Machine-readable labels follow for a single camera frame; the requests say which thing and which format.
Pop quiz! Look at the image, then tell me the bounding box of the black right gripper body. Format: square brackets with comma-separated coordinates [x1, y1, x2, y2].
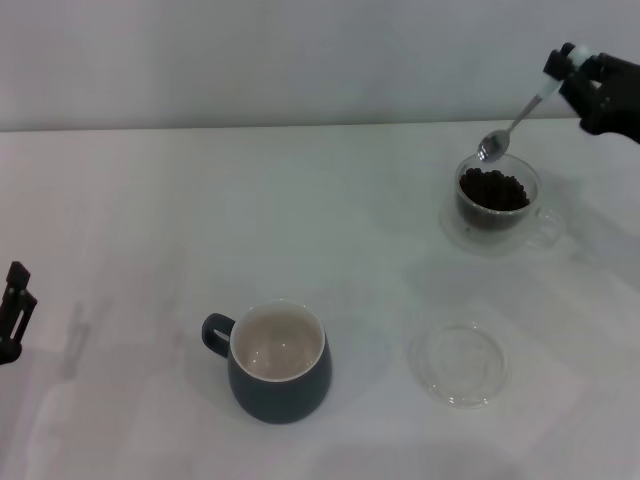
[579, 52, 640, 137]

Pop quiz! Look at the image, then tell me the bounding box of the blue-handled metal spoon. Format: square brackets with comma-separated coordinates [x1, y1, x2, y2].
[477, 43, 592, 164]

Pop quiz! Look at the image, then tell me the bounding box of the dark coffee beans heap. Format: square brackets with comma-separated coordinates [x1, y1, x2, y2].
[459, 168, 531, 211]

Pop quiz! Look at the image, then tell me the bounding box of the dark teal ceramic mug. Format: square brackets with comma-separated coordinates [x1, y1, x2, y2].
[201, 298, 334, 425]

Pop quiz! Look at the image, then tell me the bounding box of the round clear glass dish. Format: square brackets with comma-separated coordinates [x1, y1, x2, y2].
[408, 323, 511, 410]

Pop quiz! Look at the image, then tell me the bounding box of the double-wall glass cup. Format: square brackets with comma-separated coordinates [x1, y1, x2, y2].
[454, 152, 564, 254]

